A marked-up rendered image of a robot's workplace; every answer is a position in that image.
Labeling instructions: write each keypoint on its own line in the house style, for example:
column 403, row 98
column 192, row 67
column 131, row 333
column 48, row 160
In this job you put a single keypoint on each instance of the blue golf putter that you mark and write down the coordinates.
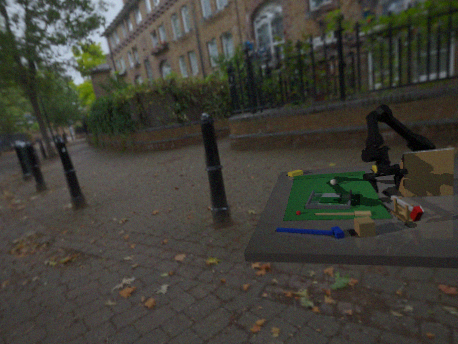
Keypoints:
column 337, row 231

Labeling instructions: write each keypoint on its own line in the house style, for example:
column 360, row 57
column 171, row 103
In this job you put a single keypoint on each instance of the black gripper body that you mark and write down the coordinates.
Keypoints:
column 370, row 176

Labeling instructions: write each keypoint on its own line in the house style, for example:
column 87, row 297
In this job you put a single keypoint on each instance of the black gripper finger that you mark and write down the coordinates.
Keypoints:
column 373, row 183
column 397, row 180

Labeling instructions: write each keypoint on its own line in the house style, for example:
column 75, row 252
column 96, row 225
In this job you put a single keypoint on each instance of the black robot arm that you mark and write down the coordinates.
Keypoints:
column 415, row 142

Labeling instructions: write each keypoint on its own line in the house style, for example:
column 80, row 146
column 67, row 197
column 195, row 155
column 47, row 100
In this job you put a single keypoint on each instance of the green putting mat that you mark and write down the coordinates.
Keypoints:
column 364, row 198

